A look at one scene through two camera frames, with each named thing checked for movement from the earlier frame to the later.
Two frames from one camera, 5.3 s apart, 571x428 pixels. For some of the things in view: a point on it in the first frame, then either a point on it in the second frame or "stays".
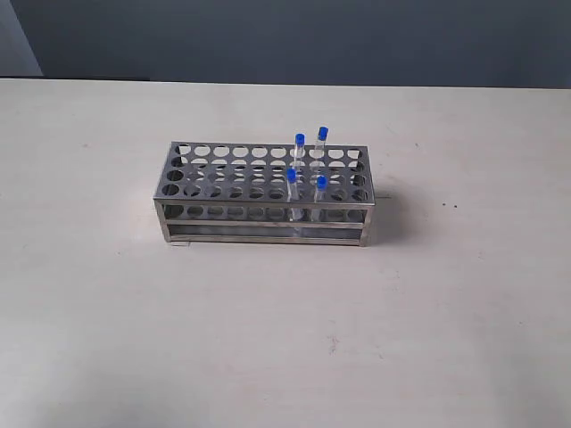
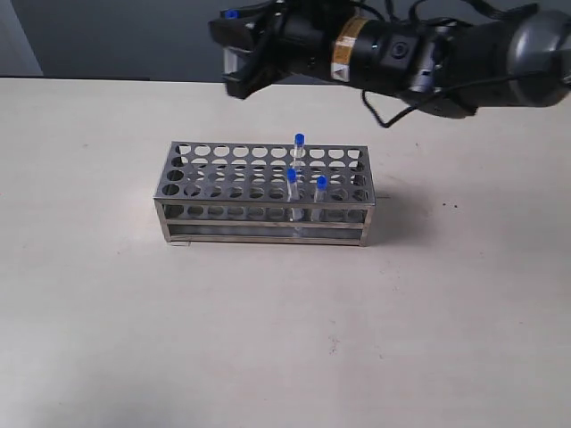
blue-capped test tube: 300,139 stays
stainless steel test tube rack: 267,194 stays
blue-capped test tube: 322,183 stays
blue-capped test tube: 319,145 -> 231,14
